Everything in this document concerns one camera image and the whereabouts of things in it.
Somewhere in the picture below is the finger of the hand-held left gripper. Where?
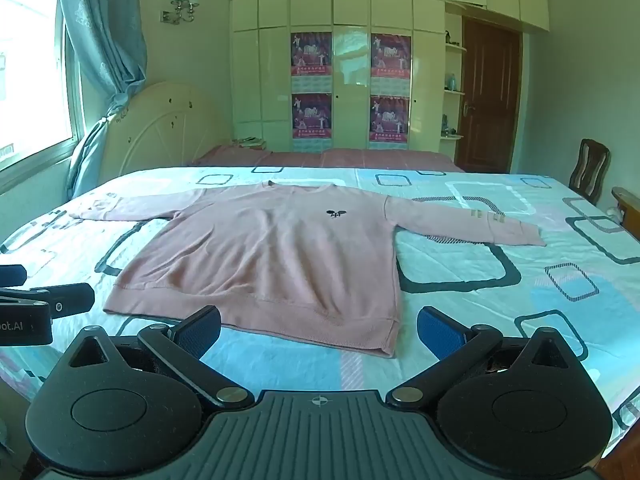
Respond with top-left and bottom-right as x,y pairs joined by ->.
0,264 -> 28,290
0,282 -> 96,319

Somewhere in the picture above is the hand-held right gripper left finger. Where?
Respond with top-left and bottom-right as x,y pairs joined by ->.
65,305 -> 256,408

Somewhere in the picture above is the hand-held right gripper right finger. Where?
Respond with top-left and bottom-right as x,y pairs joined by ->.
385,305 -> 588,408

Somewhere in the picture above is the pink sweater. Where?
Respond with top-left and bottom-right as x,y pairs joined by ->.
70,181 -> 547,359

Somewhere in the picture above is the printed light blue bedsheet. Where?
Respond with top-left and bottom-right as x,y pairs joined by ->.
0,165 -> 640,461

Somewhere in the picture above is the pink bed cover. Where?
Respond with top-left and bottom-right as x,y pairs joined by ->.
190,144 -> 466,174

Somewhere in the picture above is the stack of books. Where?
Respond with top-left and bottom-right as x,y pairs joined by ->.
230,136 -> 272,151

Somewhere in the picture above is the cream headboard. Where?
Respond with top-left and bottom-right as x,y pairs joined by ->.
100,81 -> 234,186

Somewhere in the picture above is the window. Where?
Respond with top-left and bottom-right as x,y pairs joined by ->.
0,0 -> 85,196

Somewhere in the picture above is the brown wooden chair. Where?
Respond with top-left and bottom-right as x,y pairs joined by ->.
569,138 -> 612,206

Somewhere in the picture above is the wooden furniture piece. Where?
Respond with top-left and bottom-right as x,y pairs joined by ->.
611,186 -> 640,242

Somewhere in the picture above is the brown wooden door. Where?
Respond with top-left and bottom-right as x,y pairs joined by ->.
456,15 -> 524,174

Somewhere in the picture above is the cream corner shelf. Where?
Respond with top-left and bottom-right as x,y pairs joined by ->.
439,14 -> 468,155

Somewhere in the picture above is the blue curtain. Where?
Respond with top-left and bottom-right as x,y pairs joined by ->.
56,0 -> 149,199

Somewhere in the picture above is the cream glossy wardrobe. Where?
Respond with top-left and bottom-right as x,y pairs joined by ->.
229,0 -> 551,153

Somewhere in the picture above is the wall poster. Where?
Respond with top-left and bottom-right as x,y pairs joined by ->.
290,31 -> 334,92
291,92 -> 334,154
368,94 -> 411,154
369,33 -> 412,94

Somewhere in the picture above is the wall lamp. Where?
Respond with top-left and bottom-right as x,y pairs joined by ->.
160,0 -> 201,25

